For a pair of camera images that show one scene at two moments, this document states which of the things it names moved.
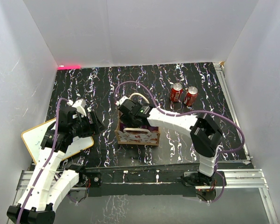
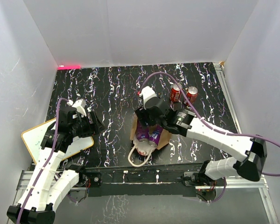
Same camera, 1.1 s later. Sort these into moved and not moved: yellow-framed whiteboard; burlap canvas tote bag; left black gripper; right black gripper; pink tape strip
Moved: burlap canvas tote bag; right black gripper
Not moved: yellow-framed whiteboard; pink tape strip; left black gripper
